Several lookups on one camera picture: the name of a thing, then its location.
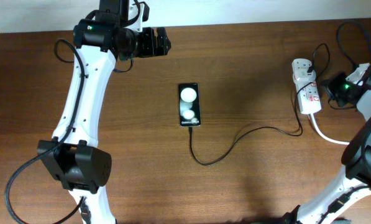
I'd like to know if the black charging cable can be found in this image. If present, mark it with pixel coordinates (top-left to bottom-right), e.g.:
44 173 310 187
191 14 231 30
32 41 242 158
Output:
188 42 331 167

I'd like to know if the black smartphone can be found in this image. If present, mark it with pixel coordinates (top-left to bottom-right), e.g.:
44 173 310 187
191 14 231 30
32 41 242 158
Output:
178 83 201 127

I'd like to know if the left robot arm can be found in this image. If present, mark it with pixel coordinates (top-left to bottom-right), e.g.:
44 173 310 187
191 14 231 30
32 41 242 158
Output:
37 1 171 223

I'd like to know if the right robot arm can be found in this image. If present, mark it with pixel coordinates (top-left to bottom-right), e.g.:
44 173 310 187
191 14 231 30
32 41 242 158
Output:
280 65 371 223

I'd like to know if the white charger plug adapter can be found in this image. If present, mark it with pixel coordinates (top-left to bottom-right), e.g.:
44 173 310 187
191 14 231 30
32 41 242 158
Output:
293 69 316 84

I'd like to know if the white power strip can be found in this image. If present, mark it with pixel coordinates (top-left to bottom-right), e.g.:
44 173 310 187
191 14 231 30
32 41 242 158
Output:
291 58 321 114

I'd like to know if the white power strip cord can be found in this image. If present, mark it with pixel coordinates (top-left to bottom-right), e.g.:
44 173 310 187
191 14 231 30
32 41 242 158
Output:
308 113 352 146

